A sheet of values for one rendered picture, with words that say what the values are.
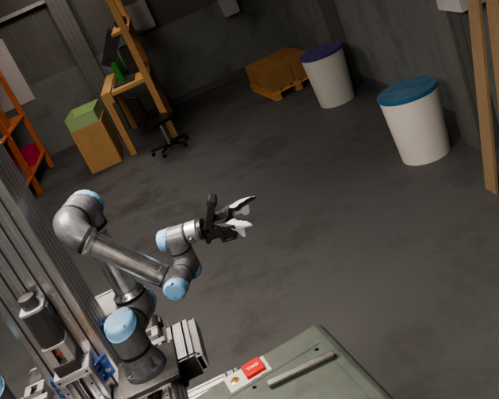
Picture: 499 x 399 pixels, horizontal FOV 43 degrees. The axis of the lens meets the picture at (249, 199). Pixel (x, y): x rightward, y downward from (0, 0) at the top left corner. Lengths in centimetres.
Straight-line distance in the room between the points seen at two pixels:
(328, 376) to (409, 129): 384
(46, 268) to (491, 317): 245
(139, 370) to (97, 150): 725
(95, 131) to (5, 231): 706
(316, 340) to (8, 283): 107
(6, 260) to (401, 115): 378
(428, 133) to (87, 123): 531
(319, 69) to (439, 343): 455
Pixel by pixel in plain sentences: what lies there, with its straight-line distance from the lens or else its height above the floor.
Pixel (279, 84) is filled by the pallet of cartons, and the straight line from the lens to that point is 885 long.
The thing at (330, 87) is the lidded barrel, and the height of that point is 25.
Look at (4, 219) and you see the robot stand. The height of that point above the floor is 183.
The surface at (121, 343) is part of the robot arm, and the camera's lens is 219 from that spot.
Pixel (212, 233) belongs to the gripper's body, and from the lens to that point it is 206.
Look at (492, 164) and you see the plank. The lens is 476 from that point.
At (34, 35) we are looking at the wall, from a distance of 1098.
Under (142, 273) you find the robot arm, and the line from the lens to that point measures 202.
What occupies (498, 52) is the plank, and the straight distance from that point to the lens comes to 443.
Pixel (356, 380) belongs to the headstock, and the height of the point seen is 126.
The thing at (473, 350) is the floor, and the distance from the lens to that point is 358.
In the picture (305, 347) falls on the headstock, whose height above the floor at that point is 125.
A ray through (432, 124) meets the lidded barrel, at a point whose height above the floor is 32.
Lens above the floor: 239
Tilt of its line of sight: 23 degrees down
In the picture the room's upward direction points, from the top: 24 degrees counter-clockwise
